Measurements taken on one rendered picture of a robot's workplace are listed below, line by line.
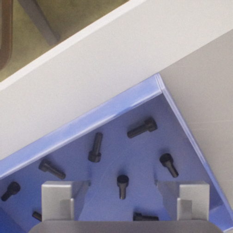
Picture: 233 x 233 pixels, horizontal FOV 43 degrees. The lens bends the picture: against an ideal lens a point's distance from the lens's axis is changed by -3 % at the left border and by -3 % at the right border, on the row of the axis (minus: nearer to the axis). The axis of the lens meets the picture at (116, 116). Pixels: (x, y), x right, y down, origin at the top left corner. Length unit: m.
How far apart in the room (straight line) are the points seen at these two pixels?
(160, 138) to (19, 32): 0.99
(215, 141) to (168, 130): 0.03
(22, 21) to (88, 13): 0.23
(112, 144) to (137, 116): 0.02
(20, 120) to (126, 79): 0.06
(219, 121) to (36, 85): 0.10
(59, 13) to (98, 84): 0.94
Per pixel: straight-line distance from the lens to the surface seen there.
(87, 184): 0.16
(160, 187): 0.16
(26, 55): 1.14
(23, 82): 0.16
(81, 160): 0.17
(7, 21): 0.53
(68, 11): 1.08
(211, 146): 0.18
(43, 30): 1.04
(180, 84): 0.16
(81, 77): 0.15
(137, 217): 0.19
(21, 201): 0.20
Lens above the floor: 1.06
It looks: 64 degrees down
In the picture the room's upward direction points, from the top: 180 degrees counter-clockwise
